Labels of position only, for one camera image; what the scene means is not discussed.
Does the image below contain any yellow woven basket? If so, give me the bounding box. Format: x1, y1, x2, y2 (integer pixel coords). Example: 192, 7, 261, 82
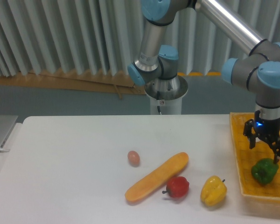
230, 112, 280, 204

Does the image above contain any green bell pepper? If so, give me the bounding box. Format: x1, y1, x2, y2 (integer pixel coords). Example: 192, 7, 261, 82
251, 158, 279, 185

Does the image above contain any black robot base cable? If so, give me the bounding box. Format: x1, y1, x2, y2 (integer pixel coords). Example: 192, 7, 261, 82
156, 91, 163, 115

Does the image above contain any orange baguette bread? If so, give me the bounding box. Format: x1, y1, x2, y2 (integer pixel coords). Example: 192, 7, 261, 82
125, 152, 189, 203

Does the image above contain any red bell pepper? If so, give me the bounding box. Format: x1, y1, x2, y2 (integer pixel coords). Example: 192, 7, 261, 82
162, 176, 189, 198

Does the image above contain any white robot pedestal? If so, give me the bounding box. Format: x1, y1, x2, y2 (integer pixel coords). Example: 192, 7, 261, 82
148, 96, 182, 115

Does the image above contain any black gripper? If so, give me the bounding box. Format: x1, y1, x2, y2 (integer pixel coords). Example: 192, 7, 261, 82
243, 118, 280, 164

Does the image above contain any brown egg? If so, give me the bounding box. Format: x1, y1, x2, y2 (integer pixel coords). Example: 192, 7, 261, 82
127, 150, 140, 167

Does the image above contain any brown cardboard sheet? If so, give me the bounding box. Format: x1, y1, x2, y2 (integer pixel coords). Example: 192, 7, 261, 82
0, 69, 145, 99

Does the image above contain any yellow bell pepper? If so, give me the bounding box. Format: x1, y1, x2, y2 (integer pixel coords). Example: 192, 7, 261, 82
200, 175, 227, 207

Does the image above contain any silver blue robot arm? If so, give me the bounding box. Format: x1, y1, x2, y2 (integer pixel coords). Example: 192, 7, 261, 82
127, 0, 280, 163

